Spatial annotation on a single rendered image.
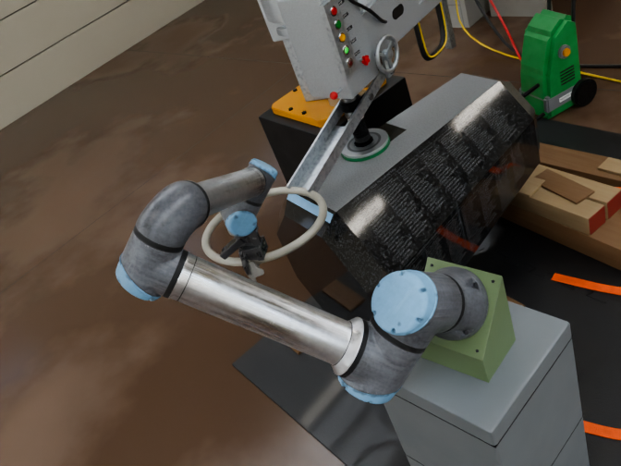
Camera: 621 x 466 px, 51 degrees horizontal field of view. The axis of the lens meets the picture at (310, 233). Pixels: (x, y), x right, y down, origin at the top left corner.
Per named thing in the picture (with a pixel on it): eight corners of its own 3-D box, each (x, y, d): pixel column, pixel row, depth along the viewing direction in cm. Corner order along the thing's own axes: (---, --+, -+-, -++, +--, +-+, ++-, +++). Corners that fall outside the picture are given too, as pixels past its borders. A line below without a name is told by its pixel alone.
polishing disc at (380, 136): (332, 157, 280) (331, 154, 280) (356, 129, 292) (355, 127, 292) (373, 159, 268) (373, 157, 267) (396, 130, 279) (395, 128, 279)
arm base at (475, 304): (494, 275, 162) (476, 273, 154) (480, 349, 162) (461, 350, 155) (430, 260, 174) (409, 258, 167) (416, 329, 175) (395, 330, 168)
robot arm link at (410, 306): (474, 296, 154) (436, 294, 141) (437, 352, 159) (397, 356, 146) (429, 260, 163) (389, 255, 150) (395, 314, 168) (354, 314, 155)
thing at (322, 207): (262, 184, 273) (260, 177, 271) (354, 201, 241) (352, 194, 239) (177, 251, 246) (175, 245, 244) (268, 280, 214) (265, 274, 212)
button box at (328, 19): (353, 67, 249) (330, -5, 233) (359, 67, 248) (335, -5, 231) (341, 77, 245) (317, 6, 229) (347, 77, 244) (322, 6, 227)
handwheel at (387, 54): (384, 62, 269) (375, 28, 260) (405, 62, 262) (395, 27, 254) (365, 80, 261) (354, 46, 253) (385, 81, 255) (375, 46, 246)
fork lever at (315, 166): (362, 67, 285) (358, 59, 281) (398, 67, 272) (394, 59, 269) (286, 192, 262) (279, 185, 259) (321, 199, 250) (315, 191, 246)
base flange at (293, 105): (270, 113, 362) (266, 105, 359) (333, 69, 379) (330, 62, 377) (324, 128, 326) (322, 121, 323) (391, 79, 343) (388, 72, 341)
